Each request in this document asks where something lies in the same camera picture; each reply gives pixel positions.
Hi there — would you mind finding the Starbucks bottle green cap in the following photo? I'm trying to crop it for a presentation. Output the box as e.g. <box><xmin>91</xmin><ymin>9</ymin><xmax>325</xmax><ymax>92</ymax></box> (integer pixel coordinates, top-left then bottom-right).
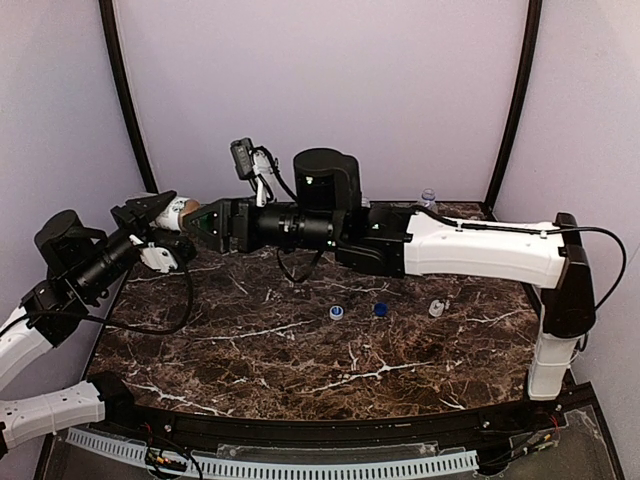
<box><xmin>152</xmin><ymin>196</ymin><xmax>200</xmax><ymax>232</ymax></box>

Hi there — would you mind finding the white Pocari bottle cap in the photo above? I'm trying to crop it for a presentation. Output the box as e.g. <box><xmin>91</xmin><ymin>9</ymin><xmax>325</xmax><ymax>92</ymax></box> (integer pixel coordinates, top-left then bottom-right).
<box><xmin>329</xmin><ymin>305</ymin><xmax>345</xmax><ymax>321</ymax></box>

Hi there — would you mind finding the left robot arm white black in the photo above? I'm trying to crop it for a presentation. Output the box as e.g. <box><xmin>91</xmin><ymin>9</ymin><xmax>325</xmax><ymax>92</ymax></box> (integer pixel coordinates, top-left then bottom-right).
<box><xmin>1</xmin><ymin>191</ymin><xmax>178</xmax><ymax>453</ymax></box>

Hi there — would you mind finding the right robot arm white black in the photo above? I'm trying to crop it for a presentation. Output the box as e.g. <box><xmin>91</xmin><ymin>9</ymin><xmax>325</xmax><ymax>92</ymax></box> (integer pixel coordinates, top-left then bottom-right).
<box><xmin>184</xmin><ymin>148</ymin><xmax>596</xmax><ymax>401</ymax></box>

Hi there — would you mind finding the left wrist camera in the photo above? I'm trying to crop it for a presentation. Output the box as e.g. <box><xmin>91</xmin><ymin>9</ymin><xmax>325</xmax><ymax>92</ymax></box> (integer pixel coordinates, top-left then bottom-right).
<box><xmin>129</xmin><ymin>234</ymin><xmax>197</xmax><ymax>274</ymax></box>

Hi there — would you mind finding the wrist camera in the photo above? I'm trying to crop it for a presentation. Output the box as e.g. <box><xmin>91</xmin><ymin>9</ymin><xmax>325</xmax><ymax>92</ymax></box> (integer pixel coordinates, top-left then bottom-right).
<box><xmin>230</xmin><ymin>138</ymin><xmax>277</xmax><ymax>207</ymax></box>
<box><xmin>129</xmin><ymin>234</ymin><xmax>197</xmax><ymax>274</ymax></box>

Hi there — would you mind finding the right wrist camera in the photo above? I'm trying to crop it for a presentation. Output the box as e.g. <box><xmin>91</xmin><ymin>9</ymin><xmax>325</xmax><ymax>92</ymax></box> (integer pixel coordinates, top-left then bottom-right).
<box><xmin>230</xmin><ymin>138</ymin><xmax>277</xmax><ymax>207</ymax></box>

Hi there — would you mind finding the left black frame post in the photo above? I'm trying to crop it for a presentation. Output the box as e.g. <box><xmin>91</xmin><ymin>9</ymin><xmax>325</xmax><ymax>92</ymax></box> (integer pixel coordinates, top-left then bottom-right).
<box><xmin>98</xmin><ymin>0</ymin><xmax>159</xmax><ymax>193</ymax></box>

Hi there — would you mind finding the black frame post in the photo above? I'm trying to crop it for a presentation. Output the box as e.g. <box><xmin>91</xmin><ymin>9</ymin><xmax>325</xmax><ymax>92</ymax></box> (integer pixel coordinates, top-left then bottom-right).
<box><xmin>98</xmin><ymin>0</ymin><xmax>159</xmax><ymax>193</ymax></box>
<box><xmin>483</xmin><ymin>0</ymin><xmax>543</xmax><ymax>216</ymax></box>

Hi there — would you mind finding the black front rail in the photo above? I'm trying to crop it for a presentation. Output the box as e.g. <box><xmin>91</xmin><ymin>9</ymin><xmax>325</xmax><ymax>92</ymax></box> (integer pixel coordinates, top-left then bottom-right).
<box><xmin>90</xmin><ymin>401</ymin><xmax>555</xmax><ymax>451</ymax></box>

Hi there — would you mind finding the white slotted cable duct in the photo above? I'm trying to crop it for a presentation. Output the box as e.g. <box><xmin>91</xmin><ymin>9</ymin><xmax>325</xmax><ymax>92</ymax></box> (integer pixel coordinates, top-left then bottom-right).
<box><xmin>66</xmin><ymin>428</ymin><xmax>478</xmax><ymax>480</ymax></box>

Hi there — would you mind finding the right black frame post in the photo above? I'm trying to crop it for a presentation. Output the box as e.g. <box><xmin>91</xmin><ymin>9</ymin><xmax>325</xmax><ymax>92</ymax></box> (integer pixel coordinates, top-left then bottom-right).
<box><xmin>483</xmin><ymin>0</ymin><xmax>543</xmax><ymax>216</ymax></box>

